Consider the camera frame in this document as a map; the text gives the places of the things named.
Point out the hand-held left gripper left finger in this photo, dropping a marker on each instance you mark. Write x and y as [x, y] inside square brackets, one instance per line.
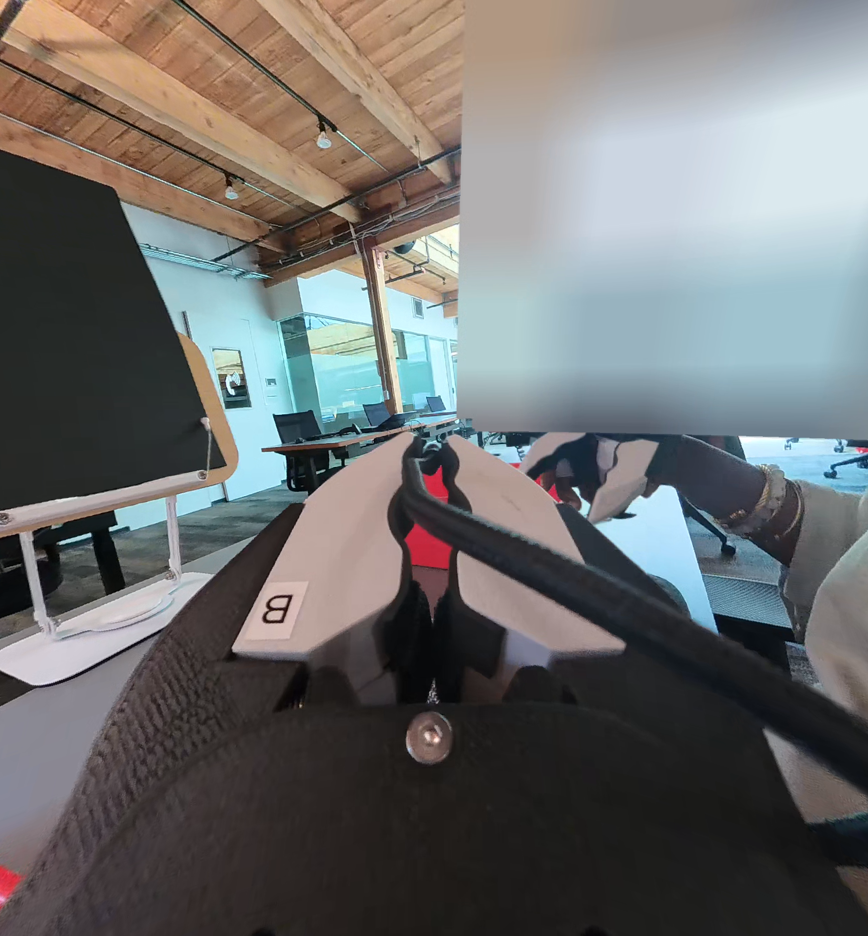
[331, 556]

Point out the person's right forearm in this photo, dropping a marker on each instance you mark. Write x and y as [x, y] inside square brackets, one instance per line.
[858, 556]

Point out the wooden top desk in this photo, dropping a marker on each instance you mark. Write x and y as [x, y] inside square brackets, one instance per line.
[346, 437]

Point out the framed wall sign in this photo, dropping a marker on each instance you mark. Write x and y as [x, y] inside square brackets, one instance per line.
[233, 380]

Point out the white tabletop board stand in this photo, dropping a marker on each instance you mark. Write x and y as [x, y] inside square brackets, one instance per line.
[75, 651]

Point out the ceiling spot light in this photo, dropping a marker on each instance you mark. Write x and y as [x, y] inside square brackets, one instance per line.
[323, 137]
[230, 190]

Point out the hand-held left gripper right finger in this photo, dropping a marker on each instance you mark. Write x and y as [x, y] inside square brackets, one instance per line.
[521, 614]

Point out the person's right hand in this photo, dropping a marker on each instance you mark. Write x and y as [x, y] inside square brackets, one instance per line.
[704, 472]

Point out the black board with wooden frame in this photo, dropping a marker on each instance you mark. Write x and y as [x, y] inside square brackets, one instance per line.
[75, 329]

